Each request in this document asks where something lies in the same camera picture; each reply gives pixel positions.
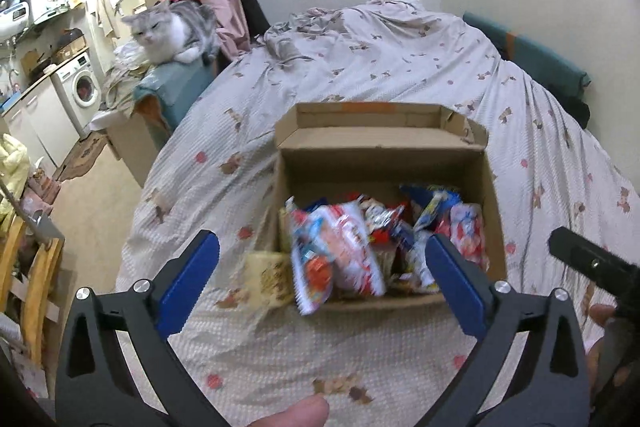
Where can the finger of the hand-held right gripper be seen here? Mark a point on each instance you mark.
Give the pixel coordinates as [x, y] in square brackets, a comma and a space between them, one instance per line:
[595, 264]

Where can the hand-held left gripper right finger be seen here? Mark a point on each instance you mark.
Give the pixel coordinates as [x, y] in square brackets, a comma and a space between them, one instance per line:
[455, 287]

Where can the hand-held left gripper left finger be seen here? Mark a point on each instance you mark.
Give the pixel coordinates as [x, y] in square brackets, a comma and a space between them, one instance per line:
[187, 287]

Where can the pink packet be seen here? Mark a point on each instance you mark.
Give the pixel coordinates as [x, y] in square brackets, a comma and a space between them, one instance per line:
[467, 232]

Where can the tan snack packet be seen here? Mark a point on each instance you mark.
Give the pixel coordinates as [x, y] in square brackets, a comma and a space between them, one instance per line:
[267, 279]

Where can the blue and white packet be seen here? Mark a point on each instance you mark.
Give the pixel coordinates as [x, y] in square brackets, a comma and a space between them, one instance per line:
[435, 202]

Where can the white and red cartoon packet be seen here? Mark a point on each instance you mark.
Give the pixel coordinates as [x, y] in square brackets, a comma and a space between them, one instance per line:
[335, 257]

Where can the brown cardboard box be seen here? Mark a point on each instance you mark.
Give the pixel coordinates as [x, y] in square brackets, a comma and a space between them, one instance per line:
[380, 167]

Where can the person's right hand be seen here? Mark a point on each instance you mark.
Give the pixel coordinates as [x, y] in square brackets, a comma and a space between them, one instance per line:
[602, 313]

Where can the person's left hand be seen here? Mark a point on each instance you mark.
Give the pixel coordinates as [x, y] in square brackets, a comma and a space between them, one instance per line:
[295, 414]

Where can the wooden chair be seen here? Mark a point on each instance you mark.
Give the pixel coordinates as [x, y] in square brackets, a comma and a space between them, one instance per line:
[37, 287]

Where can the dark cloth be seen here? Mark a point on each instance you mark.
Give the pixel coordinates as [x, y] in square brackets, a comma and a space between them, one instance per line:
[577, 112]

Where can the patterned rug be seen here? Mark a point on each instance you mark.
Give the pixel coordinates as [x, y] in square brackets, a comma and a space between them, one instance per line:
[82, 157]

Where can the teal cloth covered box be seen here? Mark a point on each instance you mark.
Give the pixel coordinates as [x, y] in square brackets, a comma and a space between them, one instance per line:
[170, 82]

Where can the yellow jacket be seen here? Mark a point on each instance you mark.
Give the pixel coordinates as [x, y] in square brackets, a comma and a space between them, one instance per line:
[15, 162]

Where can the teal pillow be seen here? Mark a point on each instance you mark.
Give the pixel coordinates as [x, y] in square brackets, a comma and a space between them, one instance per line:
[540, 57]

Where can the light crumpled cloth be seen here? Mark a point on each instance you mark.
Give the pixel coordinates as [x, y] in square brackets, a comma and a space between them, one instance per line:
[122, 77]

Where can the white kitchen cabinet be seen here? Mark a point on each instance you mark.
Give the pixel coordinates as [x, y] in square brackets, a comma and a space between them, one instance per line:
[40, 122]

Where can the white washing machine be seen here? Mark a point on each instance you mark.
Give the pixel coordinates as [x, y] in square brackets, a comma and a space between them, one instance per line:
[80, 87]

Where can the printed checked bedsheet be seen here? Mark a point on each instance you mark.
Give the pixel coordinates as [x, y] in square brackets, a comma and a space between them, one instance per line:
[350, 72]

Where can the grey and white cat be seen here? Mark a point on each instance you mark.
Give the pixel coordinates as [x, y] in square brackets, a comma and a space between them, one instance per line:
[170, 29]

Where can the hanging white towel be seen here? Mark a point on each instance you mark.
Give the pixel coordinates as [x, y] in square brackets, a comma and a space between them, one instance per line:
[105, 14]

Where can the white water heater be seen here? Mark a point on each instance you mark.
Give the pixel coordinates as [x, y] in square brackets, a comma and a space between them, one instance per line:
[15, 14]

